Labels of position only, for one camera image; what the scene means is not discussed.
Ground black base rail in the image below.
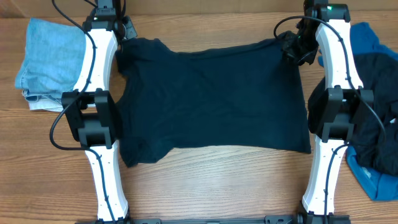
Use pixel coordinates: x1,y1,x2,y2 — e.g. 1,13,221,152
74,214,351,224

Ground black t-shirt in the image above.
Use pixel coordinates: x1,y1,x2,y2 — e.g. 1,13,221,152
308,53,397,176

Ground folded light blue jeans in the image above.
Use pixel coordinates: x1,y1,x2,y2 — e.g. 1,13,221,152
15,18,86,102

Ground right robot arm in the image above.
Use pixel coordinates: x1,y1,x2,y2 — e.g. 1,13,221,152
265,0,374,224

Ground dark navy t-shirt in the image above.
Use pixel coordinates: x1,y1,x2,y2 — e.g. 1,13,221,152
116,38,311,167

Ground bright blue shirt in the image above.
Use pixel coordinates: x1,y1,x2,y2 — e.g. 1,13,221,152
317,22,398,202

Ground folded white cloth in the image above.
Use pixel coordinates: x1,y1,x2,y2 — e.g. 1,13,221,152
25,91,63,112

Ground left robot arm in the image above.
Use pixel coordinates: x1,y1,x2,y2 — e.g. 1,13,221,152
61,0,135,223

